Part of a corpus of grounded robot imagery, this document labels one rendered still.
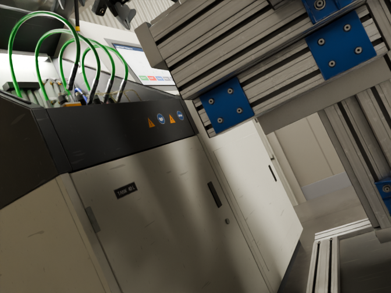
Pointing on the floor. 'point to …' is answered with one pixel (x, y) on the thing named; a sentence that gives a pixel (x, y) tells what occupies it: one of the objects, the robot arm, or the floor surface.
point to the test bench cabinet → (61, 242)
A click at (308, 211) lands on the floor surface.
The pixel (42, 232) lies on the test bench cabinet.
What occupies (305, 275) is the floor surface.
